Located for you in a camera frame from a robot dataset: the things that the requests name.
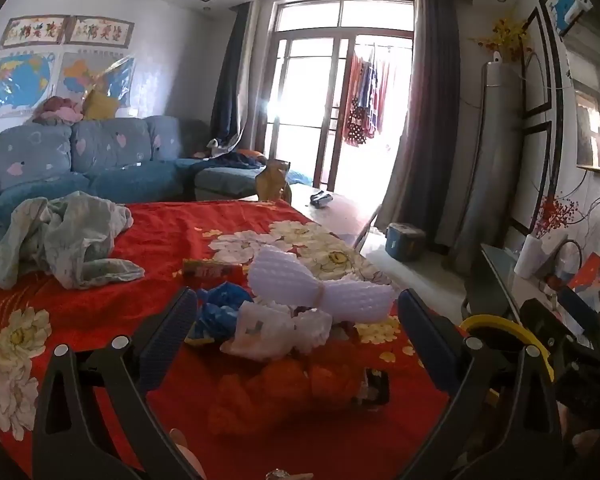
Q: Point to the grey console table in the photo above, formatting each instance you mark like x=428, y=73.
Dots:
x=500, y=270

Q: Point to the colourful country map poster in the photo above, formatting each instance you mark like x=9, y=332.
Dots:
x=105, y=77

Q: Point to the pile of pink clothes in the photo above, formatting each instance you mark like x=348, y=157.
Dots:
x=57, y=110

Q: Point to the dark wooden coffee table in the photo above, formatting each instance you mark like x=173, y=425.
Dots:
x=340, y=215

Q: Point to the blue plastic bag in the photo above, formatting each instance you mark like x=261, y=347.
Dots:
x=220, y=310

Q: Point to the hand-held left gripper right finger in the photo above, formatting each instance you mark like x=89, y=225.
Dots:
x=427, y=340

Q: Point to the white foam fruit net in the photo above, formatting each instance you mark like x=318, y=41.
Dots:
x=300, y=280

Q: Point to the dark blue garment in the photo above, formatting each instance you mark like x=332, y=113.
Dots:
x=237, y=159

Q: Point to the wall television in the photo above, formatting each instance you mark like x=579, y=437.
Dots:
x=595, y=115

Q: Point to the framed paper-cut picture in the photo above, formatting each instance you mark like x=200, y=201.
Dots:
x=100, y=30
x=30, y=32

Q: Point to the white paper towel roll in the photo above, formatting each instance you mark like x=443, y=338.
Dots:
x=526, y=257

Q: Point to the brown paper bag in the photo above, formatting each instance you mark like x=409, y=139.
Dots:
x=272, y=180

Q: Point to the round white lamp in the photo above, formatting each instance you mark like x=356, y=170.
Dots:
x=567, y=260

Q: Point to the person's left hand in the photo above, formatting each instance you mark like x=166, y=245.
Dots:
x=190, y=460

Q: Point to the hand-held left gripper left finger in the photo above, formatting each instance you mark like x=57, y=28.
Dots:
x=165, y=340

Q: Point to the grey curtain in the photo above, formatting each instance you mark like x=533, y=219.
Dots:
x=425, y=110

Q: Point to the teal storage box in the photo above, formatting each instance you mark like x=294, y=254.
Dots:
x=405, y=242

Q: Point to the dark blue curtain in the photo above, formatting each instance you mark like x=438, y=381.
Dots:
x=232, y=85

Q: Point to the yellow pillow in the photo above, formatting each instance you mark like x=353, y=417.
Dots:
x=100, y=105

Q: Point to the red floral blanket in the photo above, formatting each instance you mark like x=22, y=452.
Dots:
x=145, y=240

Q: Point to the yellow trash bin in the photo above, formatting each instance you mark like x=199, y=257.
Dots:
x=500, y=321

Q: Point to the grey standing air conditioner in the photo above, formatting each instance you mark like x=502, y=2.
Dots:
x=490, y=160

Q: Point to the orange mesh bag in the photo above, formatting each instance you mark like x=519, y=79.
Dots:
x=275, y=390

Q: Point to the small dark packet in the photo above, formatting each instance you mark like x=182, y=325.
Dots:
x=375, y=390

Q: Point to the yellow artificial flowers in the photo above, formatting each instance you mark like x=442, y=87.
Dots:
x=505, y=37

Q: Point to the blue wall picture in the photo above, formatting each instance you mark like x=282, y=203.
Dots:
x=570, y=5

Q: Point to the hanging laundry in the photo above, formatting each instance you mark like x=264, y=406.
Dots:
x=362, y=105

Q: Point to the red picture book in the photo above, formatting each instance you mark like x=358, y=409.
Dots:
x=597, y=277

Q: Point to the world map poster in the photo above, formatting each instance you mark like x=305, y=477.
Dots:
x=15, y=82

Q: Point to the white plastic bag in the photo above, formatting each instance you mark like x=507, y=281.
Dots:
x=265, y=332

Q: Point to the red snack packet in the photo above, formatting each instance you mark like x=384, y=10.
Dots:
x=210, y=270

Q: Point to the red berry branches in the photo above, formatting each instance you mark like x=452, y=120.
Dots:
x=555, y=215

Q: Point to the glass balcony door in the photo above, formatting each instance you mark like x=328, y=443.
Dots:
x=305, y=90

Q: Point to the blue floral sofa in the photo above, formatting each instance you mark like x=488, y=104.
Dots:
x=110, y=160

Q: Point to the pale green crumpled cloth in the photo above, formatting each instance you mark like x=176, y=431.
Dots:
x=65, y=240

